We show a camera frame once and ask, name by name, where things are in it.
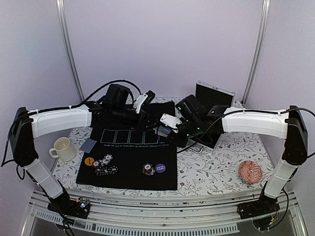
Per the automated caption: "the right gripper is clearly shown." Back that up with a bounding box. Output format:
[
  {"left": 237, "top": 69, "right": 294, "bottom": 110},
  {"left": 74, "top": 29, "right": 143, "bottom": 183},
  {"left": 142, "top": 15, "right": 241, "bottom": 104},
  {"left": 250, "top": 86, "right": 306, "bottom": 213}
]
[{"left": 164, "top": 117, "right": 202, "bottom": 148}]

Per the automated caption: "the purple small blind button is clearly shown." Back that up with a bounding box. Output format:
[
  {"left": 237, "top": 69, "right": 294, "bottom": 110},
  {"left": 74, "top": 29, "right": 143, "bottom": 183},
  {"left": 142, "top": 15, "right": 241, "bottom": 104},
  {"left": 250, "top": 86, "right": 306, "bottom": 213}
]
[{"left": 155, "top": 163, "right": 166, "bottom": 174}]

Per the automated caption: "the orange black poker chip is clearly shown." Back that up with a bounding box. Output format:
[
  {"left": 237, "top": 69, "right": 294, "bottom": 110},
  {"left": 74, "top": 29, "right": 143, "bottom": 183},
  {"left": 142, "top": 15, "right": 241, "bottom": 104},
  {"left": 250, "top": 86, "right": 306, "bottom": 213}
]
[{"left": 142, "top": 163, "right": 155, "bottom": 176}]

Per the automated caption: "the black white chip stack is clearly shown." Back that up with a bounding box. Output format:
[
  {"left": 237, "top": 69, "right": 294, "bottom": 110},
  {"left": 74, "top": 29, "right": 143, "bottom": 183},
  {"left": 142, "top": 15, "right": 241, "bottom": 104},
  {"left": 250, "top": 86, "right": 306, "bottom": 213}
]
[{"left": 92, "top": 154, "right": 118, "bottom": 176}]

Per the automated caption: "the orange big blind button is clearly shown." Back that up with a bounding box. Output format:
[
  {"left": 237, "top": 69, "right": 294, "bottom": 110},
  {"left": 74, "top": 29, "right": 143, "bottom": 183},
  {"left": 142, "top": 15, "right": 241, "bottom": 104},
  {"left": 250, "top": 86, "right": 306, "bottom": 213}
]
[{"left": 84, "top": 157, "right": 95, "bottom": 166}]

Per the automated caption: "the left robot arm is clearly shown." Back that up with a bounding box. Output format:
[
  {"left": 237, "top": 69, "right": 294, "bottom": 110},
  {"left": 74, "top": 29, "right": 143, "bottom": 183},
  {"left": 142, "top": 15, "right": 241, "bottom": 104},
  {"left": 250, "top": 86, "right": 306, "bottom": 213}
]
[{"left": 5, "top": 80, "right": 155, "bottom": 216}]

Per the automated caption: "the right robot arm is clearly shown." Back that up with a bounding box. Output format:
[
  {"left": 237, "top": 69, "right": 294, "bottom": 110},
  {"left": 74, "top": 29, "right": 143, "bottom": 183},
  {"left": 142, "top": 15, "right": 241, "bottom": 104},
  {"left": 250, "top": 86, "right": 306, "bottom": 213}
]
[{"left": 175, "top": 95, "right": 309, "bottom": 218}]

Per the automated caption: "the black poker playing mat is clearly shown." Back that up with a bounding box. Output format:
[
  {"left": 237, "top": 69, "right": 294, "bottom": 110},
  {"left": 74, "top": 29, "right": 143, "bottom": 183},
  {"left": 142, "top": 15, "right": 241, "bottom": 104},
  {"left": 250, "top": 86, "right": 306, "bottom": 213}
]
[{"left": 76, "top": 102, "right": 177, "bottom": 191}]

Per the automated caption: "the aluminium poker chip case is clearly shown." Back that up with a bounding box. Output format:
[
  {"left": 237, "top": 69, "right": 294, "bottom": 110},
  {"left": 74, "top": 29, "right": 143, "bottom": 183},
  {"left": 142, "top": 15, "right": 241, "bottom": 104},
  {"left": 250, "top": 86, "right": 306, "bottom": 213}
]
[{"left": 189, "top": 81, "right": 235, "bottom": 154}]

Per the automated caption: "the cream ceramic mug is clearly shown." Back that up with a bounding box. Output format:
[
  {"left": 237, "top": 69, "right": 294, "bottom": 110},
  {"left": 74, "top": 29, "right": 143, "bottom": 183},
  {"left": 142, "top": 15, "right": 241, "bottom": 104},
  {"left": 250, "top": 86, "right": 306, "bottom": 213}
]
[{"left": 49, "top": 137, "right": 77, "bottom": 162}]

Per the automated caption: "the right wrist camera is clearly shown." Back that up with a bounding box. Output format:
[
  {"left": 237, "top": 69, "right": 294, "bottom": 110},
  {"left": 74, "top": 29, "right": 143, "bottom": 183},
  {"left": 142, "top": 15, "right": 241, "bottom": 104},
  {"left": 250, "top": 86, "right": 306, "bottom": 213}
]
[{"left": 159, "top": 113, "right": 183, "bottom": 130}]

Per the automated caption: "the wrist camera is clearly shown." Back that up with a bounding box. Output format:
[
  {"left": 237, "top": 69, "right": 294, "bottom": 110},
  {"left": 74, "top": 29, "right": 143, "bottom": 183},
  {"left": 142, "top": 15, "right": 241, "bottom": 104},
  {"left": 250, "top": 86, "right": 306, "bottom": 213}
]
[
  {"left": 159, "top": 113, "right": 183, "bottom": 130},
  {"left": 133, "top": 90, "right": 156, "bottom": 114}
]

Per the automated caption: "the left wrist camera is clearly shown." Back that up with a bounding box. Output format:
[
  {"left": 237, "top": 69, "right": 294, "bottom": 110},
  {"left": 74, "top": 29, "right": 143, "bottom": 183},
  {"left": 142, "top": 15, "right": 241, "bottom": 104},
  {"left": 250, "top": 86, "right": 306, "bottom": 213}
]
[{"left": 133, "top": 90, "right": 156, "bottom": 114}]

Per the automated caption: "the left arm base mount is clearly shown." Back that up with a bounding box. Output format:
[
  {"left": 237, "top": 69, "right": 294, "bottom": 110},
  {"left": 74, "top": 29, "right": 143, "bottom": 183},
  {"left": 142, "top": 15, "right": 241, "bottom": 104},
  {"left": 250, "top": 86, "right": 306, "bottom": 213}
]
[{"left": 48, "top": 197, "right": 91, "bottom": 219}]

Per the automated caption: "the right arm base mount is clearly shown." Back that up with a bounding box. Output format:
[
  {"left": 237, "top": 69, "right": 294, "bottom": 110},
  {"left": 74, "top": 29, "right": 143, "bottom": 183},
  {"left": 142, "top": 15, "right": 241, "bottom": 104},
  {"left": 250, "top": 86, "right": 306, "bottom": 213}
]
[{"left": 237, "top": 197, "right": 280, "bottom": 231}]

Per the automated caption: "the left aluminium frame post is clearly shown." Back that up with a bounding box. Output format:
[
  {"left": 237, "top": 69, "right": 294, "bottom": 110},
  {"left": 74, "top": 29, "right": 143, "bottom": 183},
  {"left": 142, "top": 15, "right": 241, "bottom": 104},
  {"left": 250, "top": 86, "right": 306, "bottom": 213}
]
[{"left": 56, "top": 0, "right": 85, "bottom": 102}]

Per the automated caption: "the aluminium frame post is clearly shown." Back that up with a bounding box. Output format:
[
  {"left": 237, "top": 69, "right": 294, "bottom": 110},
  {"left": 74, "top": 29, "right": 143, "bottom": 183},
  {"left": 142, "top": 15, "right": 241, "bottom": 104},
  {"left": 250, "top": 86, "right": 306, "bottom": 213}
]
[
  {"left": 241, "top": 0, "right": 271, "bottom": 106},
  {"left": 56, "top": 0, "right": 85, "bottom": 102}
]

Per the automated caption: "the right aluminium frame post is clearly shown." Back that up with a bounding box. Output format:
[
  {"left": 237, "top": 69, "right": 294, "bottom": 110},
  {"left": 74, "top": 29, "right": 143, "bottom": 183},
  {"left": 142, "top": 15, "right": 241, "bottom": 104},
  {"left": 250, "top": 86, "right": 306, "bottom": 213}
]
[{"left": 241, "top": 0, "right": 271, "bottom": 106}]

